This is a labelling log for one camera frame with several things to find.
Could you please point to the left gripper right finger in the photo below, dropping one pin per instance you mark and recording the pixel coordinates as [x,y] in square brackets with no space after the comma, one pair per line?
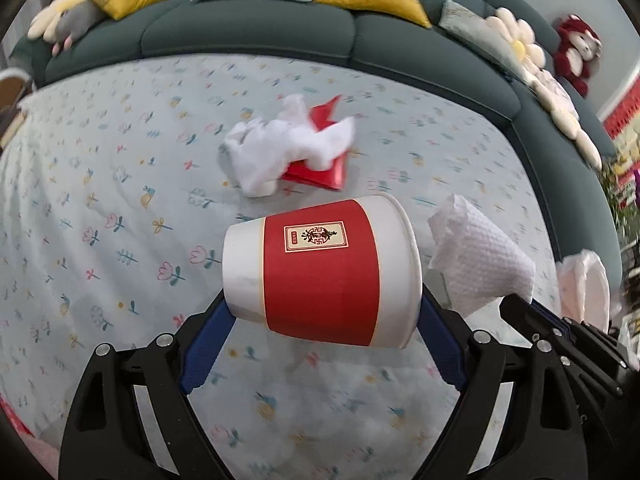
[440,341]

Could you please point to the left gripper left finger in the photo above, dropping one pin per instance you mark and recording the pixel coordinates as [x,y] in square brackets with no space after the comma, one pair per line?
[201,338]

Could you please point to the white embossed paper towel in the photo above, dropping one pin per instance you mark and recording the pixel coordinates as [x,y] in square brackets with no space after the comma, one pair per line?
[479,263]

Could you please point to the red white paper cup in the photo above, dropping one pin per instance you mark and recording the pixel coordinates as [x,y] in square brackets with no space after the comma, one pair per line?
[347,272]

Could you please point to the white tissue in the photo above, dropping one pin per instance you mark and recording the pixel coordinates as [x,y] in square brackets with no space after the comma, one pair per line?
[261,152]

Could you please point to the red envelope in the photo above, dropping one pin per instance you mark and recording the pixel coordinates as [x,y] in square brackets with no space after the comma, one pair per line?
[334,177]

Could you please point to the floral light blue tablecloth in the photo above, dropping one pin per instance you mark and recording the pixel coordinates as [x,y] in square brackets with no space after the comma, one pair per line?
[115,196]

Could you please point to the dark green sectional sofa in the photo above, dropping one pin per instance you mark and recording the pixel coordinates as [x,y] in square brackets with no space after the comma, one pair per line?
[573,204]

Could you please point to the potted flowers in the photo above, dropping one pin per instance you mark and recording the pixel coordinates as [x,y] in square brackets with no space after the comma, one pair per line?
[622,200]

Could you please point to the white flower pillow flat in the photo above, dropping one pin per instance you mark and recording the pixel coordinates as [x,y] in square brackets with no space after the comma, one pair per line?
[554,99]

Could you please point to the white flower pillow upright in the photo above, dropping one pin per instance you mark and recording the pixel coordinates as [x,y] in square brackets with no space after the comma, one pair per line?
[521,37]

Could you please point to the light grey cushion right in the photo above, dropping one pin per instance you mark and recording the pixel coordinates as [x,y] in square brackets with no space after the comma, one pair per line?
[474,32]

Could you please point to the red white plush bear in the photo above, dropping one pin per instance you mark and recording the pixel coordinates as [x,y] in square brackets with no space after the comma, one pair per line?
[578,54]

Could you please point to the wooden chair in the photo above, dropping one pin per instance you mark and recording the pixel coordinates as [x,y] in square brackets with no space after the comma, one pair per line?
[15,85]

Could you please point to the grey plush toy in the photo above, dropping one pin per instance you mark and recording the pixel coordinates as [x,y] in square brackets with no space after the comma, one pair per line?
[74,24]

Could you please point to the red wall hanging decoration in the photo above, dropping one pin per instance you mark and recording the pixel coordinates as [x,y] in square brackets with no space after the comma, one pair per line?
[623,114]

